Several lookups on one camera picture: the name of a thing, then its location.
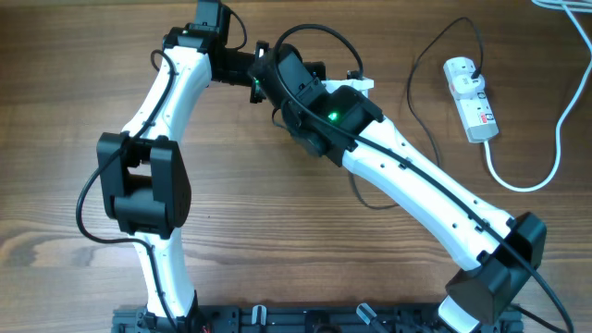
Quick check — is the black charger cable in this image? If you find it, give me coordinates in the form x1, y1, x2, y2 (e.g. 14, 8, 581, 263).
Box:
347, 17, 486, 211

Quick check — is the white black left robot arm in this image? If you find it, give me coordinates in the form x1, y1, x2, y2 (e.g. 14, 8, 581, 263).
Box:
75, 1, 260, 332

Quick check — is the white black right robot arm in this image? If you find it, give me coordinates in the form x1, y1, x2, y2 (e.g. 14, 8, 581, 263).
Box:
248, 44, 547, 332

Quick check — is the white charger plug adapter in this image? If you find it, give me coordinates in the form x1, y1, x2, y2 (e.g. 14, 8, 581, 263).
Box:
449, 74, 485, 100

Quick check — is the white power strip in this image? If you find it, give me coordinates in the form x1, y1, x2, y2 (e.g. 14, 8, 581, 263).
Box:
443, 56, 499, 143

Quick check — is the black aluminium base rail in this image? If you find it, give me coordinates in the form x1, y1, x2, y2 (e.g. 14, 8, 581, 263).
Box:
111, 303, 524, 333

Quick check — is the white power strip cable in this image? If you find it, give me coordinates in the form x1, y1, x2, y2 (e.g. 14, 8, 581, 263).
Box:
482, 0, 592, 193

